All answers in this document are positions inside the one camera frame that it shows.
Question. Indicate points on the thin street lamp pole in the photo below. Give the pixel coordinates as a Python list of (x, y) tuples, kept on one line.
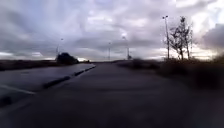
[(109, 53)]

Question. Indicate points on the curved street lamp pole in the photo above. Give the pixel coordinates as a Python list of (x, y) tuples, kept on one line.
[(127, 51), (58, 48)]

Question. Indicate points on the dark asphalt path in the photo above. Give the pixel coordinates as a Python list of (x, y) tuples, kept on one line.
[(113, 100)]

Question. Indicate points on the dark clump of trees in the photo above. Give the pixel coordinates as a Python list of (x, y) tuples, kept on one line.
[(66, 59)]

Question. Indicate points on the dark kerb strip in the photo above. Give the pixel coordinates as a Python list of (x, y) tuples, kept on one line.
[(56, 81)]

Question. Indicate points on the tall street lamp pole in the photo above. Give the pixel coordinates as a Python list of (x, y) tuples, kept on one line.
[(167, 40)]

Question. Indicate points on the bare tree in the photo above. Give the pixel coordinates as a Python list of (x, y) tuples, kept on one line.
[(181, 40)]

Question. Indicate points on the grey asphalt road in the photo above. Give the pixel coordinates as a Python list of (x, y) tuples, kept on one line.
[(30, 78)]

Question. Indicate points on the dark bushes along path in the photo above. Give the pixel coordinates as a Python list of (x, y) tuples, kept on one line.
[(200, 73)]

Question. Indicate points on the dark verge beyond road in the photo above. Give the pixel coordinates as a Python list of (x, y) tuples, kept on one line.
[(23, 64)]

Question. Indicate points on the white painted line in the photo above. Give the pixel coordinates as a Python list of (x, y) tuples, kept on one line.
[(20, 89)]

